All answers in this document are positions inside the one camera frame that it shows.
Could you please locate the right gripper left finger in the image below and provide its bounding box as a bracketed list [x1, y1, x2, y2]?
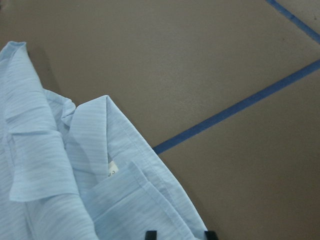
[145, 230, 157, 240]

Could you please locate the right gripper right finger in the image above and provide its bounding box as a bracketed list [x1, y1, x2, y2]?
[204, 230, 219, 240]

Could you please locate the light blue button shirt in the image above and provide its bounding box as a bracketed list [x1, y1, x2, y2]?
[0, 41, 207, 240]

